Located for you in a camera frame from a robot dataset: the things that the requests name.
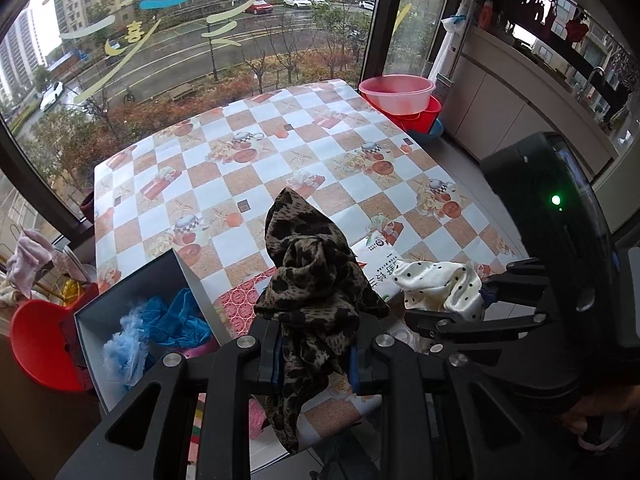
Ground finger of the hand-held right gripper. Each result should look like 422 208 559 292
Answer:
480 259 551 306
404 307 548 366

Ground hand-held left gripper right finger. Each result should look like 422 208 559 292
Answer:
347 317 576 480

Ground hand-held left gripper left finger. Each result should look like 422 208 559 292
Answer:
55 317 281 480

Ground white polka dot cloth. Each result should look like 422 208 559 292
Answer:
392 260 486 322

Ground blue cloth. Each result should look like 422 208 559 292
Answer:
132 295 173 342
165 287 216 348

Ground leopard print scarf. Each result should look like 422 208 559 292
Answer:
254 187 391 456

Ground grey cardboard box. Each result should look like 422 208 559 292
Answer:
74 249 221 413

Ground light blue fluffy duster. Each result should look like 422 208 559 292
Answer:
101 317 151 391

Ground person's right hand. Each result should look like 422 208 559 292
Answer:
562 387 626 436

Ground kitchen counter cabinets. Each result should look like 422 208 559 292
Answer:
440 25 621 181

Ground blue plastic basin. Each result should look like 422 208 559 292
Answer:
415 119 445 142

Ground metal faucet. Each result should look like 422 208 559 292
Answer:
575 66 608 103

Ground red plastic bucket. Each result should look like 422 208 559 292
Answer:
372 96 443 133

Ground checkered printed tablecloth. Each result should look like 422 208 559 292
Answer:
92 79 531 476

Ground pink plastic basin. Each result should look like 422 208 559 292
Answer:
358 75 436 116

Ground red hanging item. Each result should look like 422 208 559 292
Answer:
565 19 591 43

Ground white tied curtain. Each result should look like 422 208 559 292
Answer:
427 0 476 106

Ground red plastic chair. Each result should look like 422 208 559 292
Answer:
10 282 101 393

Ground pink hanging cloth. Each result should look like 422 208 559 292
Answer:
5 228 88 298

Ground white car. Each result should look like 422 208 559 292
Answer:
39 81 65 112

